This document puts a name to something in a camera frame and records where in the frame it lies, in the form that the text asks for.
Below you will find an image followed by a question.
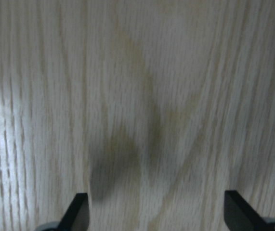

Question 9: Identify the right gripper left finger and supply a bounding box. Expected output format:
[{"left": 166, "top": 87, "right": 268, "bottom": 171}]
[{"left": 56, "top": 193, "right": 90, "bottom": 231}]

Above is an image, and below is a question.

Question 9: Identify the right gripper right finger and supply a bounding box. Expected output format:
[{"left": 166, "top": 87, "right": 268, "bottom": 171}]
[{"left": 224, "top": 190, "right": 272, "bottom": 231}]

